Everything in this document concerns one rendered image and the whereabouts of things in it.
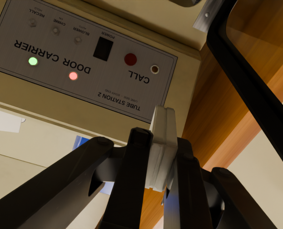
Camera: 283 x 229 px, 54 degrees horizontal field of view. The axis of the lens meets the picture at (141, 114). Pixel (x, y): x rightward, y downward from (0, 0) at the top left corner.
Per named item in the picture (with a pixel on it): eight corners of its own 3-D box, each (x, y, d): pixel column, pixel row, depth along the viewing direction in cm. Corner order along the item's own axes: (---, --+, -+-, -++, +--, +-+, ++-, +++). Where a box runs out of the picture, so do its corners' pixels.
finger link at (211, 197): (174, 175, 13) (235, 191, 13) (172, 135, 18) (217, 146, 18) (166, 200, 14) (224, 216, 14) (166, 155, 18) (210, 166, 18)
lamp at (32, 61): (40, 57, 28) (38, 64, 29) (30, 54, 28) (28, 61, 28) (37, 61, 28) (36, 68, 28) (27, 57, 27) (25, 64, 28)
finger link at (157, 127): (150, 190, 15) (137, 186, 16) (156, 140, 22) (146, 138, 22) (164, 143, 15) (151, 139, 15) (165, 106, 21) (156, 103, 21)
